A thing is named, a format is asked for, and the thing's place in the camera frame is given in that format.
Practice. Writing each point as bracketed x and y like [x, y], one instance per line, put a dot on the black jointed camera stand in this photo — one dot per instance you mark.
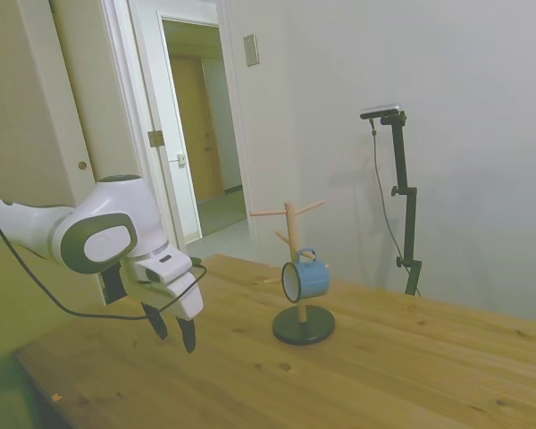
[400, 156]

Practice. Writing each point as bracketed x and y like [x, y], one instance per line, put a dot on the white door strike plate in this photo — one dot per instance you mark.
[181, 159]

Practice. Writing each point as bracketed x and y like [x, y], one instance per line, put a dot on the wooden mug tree black base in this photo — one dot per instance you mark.
[304, 328]

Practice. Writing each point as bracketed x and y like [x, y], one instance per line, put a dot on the brass door hinge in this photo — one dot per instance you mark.
[155, 139]

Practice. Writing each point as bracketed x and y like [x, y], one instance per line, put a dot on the white door frame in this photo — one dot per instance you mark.
[138, 89]

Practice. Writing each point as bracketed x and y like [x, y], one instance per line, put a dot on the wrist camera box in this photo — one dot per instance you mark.
[114, 283]

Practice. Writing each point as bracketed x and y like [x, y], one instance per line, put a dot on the grey camera on stand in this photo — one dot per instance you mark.
[382, 110]

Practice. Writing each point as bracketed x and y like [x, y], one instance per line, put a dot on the blue enamel mug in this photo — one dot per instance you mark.
[312, 279]

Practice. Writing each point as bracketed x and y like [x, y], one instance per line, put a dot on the brown wooden hallway door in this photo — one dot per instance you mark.
[192, 134]

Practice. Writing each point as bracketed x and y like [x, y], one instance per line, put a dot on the grey metal wall plate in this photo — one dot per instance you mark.
[251, 50]

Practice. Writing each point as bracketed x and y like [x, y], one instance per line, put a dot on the cream closet door panel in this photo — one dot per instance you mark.
[9, 89]
[94, 89]

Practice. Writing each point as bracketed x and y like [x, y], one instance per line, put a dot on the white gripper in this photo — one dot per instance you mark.
[185, 299]

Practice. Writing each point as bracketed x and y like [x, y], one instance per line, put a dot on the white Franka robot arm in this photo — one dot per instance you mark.
[111, 201]

